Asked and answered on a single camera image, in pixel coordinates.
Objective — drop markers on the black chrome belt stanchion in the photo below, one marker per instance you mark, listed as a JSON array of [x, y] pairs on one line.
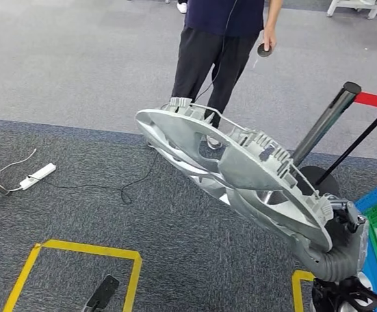
[[328, 118]]

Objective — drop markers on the grey plastic wheel hubcap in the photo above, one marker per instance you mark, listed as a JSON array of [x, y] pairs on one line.
[[247, 172]]

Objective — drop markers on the yellow floor tape square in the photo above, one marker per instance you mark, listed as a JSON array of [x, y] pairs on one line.
[[88, 249]]

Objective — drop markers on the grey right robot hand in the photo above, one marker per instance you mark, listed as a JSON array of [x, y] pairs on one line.
[[350, 232]]

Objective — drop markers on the white table frame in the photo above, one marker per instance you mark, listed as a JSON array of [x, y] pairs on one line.
[[354, 4]]

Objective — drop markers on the black round controller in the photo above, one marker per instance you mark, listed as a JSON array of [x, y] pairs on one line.
[[264, 51]]

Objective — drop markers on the dark left robot hand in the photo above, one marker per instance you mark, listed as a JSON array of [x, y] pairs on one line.
[[102, 293]]

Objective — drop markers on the person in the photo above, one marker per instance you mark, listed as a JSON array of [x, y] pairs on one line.
[[182, 7], [208, 56]]

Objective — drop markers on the white power strip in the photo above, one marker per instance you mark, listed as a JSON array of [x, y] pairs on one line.
[[37, 176]]

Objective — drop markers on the thin black pole stand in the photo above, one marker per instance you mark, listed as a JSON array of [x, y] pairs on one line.
[[322, 181]]

